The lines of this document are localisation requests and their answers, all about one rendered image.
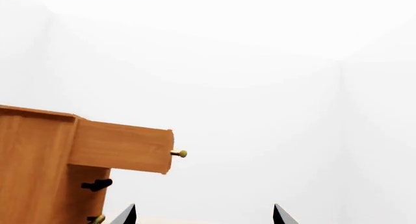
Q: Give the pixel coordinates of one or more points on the wooden cabinet drawer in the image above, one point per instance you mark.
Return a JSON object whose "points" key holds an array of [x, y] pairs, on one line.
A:
{"points": [[122, 147]]}

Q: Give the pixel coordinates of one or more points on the brass drawer knob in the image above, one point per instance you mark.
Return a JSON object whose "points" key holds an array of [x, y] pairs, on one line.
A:
{"points": [[96, 219], [180, 153]]}

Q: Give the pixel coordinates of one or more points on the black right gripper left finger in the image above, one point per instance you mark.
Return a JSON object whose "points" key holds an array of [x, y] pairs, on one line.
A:
{"points": [[127, 216]]}

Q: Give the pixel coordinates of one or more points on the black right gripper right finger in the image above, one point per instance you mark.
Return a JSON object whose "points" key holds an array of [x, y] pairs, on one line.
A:
{"points": [[283, 216]]}

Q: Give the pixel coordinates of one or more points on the black drawer knob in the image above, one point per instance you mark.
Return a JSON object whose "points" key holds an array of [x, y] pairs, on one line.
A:
{"points": [[97, 184]]}

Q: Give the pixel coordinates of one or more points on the wooden cabinet body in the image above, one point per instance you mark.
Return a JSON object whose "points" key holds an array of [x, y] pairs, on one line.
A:
{"points": [[34, 165]]}

